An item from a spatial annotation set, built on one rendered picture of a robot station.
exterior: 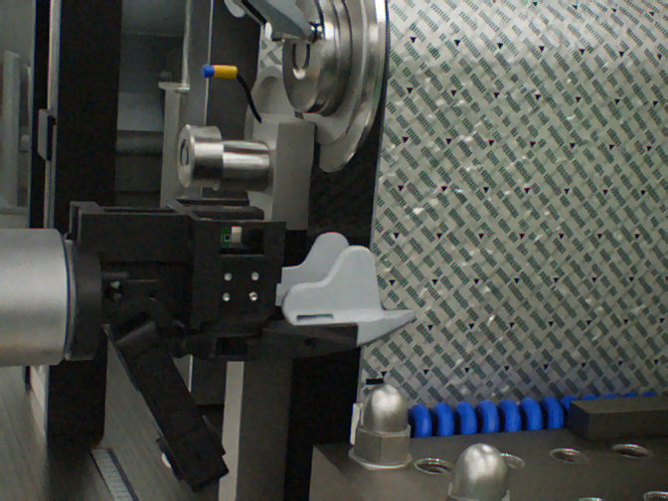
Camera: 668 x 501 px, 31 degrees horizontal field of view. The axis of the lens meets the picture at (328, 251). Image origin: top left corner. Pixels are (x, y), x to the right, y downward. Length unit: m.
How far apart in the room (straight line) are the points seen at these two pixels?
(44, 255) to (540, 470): 0.30
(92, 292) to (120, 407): 0.50
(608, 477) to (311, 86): 0.29
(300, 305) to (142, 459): 0.36
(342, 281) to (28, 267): 0.18
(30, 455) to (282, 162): 0.38
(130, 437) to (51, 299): 0.44
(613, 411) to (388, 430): 0.16
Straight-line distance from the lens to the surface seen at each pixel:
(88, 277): 0.65
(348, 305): 0.71
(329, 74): 0.73
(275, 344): 0.67
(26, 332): 0.64
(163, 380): 0.68
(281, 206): 0.78
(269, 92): 0.90
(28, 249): 0.65
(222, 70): 0.80
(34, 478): 0.98
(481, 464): 0.59
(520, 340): 0.79
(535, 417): 0.77
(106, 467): 1.00
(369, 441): 0.67
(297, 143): 0.77
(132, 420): 1.10
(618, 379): 0.84
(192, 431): 0.70
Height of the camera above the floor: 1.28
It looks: 12 degrees down
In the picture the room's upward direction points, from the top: 5 degrees clockwise
